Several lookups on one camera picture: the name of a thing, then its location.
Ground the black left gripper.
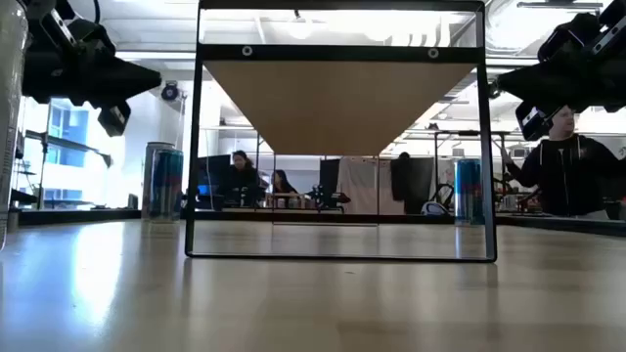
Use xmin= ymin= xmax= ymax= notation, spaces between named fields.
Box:
xmin=22 ymin=0 xmax=162 ymax=138

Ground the black hanging cloth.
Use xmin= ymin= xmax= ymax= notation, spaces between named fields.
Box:
xmin=389 ymin=152 xmax=435 ymax=215

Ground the blue silver Red Bull can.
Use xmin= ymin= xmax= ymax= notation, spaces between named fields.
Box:
xmin=453 ymin=158 xmax=485 ymax=226
xmin=150 ymin=148 xmax=185 ymax=224

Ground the wooden shelf with black frame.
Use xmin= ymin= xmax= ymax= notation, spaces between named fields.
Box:
xmin=184 ymin=0 xmax=499 ymax=264

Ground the black aluminium table frame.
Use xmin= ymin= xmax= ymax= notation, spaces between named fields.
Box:
xmin=18 ymin=208 xmax=626 ymax=239

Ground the black computer monitor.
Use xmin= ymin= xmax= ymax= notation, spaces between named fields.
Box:
xmin=197 ymin=154 xmax=232 ymax=198

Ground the round black ceiling device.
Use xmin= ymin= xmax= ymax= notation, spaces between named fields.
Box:
xmin=159 ymin=80 xmax=181 ymax=103

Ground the white hanging cloth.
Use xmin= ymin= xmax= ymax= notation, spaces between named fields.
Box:
xmin=338 ymin=155 xmax=392 ymax=215

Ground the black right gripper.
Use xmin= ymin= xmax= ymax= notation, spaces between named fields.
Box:
xmin=496 ymin=0 xmax=626 ymax=142

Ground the black metal rack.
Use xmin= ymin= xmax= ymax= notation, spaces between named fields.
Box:
xmin=432 ymin=129 xmax=513 ymax=211

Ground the black panel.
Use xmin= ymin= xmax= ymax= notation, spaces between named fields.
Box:
xmin=319 ymin=158 xmax=342 ymax=196

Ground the person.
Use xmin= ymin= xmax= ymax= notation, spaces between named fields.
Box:
xmin=270 ymin=169 xmax=299 ymax=197
xmin=503 ymin=105 xmax=626 ymax=220
xmin=217 ymin=150 xmax=269 ymax=209

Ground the white and blue object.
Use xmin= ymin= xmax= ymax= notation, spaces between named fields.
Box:
xmin=420 ymin=199 xmax=450 ymax=217

